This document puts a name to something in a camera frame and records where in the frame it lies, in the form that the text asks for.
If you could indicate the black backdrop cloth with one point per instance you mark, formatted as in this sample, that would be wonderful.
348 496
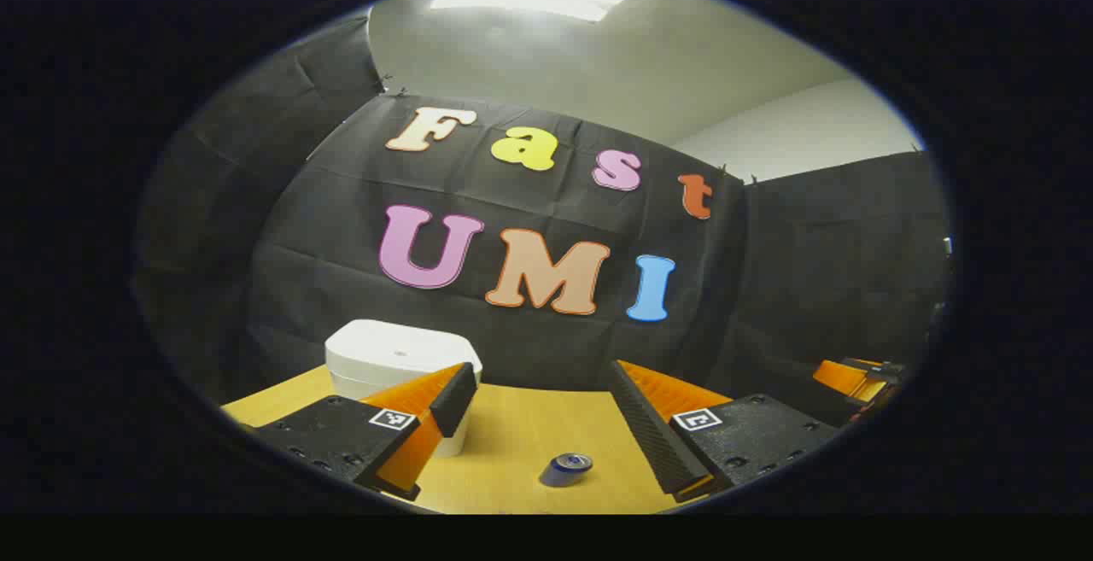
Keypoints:
341 245

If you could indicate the blue pop can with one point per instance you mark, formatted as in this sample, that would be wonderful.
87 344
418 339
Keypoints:
565 470

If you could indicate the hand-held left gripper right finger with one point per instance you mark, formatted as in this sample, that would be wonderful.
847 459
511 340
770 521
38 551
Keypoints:
649 433

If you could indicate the white desktop garbage bin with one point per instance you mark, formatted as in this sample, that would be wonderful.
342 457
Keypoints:
393 352

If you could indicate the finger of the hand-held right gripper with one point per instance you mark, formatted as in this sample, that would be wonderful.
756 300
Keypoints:
841 377

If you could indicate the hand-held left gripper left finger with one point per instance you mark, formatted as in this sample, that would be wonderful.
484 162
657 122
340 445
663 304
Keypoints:
457 399

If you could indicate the wooden desktop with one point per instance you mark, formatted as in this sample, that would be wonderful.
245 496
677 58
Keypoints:
512 424

